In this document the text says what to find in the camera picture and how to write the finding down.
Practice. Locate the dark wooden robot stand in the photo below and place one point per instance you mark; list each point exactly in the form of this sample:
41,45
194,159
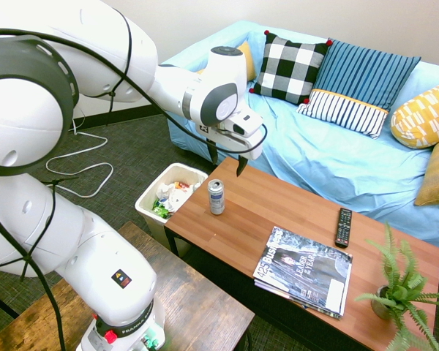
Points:
197,303

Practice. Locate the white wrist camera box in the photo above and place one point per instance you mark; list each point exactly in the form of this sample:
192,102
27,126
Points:
246,120

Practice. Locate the sofa with blue cover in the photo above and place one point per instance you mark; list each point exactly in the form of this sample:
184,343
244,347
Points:
314,157

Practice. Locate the plain yellow pillow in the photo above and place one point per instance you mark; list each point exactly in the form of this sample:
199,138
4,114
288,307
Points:
249,60

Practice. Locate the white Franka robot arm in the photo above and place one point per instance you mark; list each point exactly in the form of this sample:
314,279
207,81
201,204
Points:
22,109

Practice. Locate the business magazine stack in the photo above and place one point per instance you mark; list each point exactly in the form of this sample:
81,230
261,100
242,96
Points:
307,270

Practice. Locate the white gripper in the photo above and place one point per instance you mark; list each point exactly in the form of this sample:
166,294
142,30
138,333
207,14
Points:
249,143

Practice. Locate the green snack bag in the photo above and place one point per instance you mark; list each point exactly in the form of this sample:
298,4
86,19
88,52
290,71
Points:
161,210

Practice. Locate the large crumpled white tissue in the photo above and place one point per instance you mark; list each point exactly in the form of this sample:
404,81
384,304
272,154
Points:
175,197

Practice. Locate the wooden coffee table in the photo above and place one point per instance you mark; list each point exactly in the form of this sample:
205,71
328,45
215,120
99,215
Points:
263,204

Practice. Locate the white floral drink can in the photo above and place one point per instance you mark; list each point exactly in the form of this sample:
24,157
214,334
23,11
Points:
216,199

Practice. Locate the black white checkered pillow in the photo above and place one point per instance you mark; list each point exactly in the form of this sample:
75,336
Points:
289,69

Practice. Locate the blue striped pillow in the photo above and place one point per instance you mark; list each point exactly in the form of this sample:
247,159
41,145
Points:
362,80

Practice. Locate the green fern plant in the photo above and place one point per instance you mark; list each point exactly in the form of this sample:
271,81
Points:
402,285

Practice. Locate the yellow white patterned pillow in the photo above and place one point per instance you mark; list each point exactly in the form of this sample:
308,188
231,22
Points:
424,117

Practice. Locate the white trash bin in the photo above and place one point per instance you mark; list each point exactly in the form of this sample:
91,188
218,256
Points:
146,210

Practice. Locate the metal plant pot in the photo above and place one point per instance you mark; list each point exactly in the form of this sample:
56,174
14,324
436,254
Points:
379,307

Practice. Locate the black remote control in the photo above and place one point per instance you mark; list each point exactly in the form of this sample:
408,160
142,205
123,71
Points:
344,228

